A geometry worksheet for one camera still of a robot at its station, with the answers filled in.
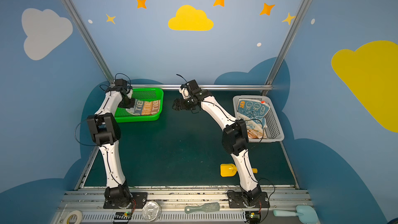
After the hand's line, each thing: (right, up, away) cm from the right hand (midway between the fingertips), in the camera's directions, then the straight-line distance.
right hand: (178, 105), depth 91 cm
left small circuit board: (-25, -54, -17) cm, 62 cm away
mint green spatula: (+63, -51, -20) cm, 83 cm away
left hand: (-37, 0, +12) cm, 39 cm away
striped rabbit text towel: (-28, -2, +18) cm, 34 cm away
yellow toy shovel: (+29, -36, -7) cm, 46 cm away
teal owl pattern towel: (+51, -4, +18) cm, 54 cm away
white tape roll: (-43, -51, -20) cm, 70 cm away
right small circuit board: (+38, -54, -17) cm, 68 cm away
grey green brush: (+16, -48, -19) cm, 54 cm away
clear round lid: (-9, -47, -23) cm, 53 cm away
